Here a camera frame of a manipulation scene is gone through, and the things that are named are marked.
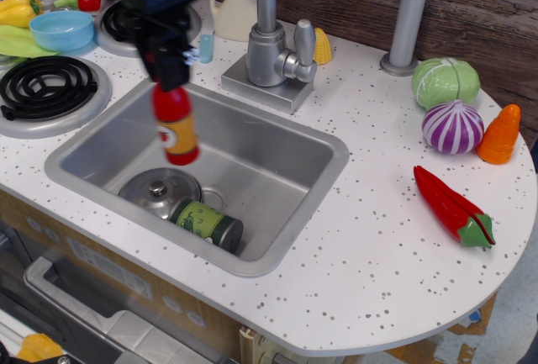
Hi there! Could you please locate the middle black stove burner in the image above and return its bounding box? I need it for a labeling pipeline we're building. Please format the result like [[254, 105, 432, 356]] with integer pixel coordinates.
[[94, 1, 202, 58]]

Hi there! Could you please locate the orange toy carrot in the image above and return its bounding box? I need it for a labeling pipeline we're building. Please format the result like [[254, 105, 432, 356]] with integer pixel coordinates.
[[477, 103, 521, 165]]

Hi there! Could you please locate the yellow toy bell pepper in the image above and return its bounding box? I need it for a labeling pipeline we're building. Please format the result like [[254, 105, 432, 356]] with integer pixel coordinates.
[[0, 0, 44, 28]]

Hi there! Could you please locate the green toy cabbage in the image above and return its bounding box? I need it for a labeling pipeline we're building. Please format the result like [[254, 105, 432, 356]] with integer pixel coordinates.
[[411, 57, 481, 110]]

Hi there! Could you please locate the light green toy leaf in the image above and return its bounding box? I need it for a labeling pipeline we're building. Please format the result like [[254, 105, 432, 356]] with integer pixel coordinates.
[[0, 25, 58, 58]]

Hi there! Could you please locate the light blue toy handle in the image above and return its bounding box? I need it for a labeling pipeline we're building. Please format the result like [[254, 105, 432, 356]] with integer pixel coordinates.
[[198, 34, 214, 64]]

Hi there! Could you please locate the green toy can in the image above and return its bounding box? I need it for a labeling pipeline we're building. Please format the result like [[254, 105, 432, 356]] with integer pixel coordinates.
[[168, 198, 243, 253]]

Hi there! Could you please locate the purple toy onion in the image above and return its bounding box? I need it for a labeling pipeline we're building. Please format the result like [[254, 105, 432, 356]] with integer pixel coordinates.
[[422, 100, 485, 155]]

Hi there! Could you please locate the grey oven door handle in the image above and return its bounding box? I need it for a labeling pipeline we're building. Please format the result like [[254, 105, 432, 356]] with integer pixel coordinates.
[[24, 256, 219, 364]]

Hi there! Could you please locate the silver pot lid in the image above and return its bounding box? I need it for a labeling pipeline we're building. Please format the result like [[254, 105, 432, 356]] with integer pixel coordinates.
[[119, 167, 202, 219]]

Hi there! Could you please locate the front black stove burner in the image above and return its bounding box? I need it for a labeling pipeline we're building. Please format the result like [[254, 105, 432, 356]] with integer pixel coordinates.
[[1, 55, 112, 139]]

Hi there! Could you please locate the yellow toy under counter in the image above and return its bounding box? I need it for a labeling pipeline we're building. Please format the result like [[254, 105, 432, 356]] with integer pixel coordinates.
[[16, 334, 63, 363]]

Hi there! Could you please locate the cream toy detergent jug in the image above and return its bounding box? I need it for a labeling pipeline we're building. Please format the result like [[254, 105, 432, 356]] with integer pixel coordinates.
[[209, 0, 257, 42]]

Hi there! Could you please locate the light blue toy bowl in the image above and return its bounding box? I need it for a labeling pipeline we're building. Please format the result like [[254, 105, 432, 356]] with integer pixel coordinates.
[[29, 10, 94, 52]]

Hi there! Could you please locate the grey toy sink basin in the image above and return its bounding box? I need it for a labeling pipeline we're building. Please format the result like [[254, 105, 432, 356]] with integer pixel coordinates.
[[45, 80, 349, 277]]

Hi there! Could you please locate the yellow toy corn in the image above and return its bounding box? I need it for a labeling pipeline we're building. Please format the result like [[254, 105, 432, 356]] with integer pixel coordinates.
[[314, 28, 332, 66]]

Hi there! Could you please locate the grey support pole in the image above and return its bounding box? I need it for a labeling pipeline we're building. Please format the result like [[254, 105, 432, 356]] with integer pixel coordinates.
[[380, 0, 426, 76]]

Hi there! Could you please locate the red toy chili pepper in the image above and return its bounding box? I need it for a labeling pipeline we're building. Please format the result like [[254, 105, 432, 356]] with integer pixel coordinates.
[[414, 166, 496, 249]]

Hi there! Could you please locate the silver toy faucet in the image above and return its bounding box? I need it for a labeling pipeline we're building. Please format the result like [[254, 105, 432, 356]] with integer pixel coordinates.
[[221, 0, 317, 114]]

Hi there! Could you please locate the red toy sauce bottle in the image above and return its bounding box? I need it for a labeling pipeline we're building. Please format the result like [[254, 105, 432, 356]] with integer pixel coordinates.
[[152, 83, 199, 166]]

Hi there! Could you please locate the black stove burner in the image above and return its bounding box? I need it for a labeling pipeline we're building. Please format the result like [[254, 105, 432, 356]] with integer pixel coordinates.
[[1, 55, 112, 139], [94, 1, 202, 58]]

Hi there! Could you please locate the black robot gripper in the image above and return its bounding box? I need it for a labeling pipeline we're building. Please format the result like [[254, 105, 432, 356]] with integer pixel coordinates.
[[122, 0, 198, 92]]

